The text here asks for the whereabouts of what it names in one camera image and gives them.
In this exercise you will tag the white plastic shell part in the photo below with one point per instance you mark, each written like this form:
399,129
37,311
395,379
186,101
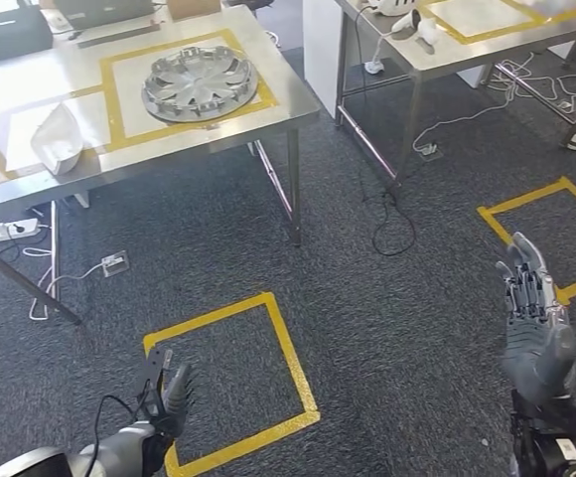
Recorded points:
60,141

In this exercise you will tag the brown cardboard box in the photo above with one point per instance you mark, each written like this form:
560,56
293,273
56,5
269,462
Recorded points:
193,8

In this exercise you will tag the steel frame table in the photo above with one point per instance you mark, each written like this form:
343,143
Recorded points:
417,62

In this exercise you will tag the grey laptop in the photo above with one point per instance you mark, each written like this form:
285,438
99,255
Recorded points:
104,12

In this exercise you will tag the yellow tape outline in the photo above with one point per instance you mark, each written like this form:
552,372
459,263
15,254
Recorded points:
112,112
447,33

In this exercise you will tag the large round metal part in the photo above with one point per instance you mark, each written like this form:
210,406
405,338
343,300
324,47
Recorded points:
198,82

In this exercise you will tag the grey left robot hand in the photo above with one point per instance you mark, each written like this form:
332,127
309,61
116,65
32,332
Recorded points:
176,401

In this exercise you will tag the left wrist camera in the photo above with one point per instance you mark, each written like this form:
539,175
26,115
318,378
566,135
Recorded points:
151,375

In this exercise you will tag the grey metal bar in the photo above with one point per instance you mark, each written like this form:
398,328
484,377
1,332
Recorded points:
119,34

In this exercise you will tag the black soft case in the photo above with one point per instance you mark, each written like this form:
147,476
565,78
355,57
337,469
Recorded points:
10,36

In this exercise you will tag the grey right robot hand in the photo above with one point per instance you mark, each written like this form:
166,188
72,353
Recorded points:
536,349

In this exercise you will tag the steel workbench table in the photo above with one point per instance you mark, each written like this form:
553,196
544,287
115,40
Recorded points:
278,72

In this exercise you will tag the yellow floor tape square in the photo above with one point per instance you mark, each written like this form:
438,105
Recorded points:
491,220
293,362

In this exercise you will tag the white panel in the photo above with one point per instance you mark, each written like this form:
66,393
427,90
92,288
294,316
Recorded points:
320,52

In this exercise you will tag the metal floor socket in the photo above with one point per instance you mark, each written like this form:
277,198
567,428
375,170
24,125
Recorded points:
115,263

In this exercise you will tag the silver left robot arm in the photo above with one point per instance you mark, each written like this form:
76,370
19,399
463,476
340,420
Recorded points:
114,454

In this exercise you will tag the white handheld device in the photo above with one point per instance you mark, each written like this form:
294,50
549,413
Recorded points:
414,28

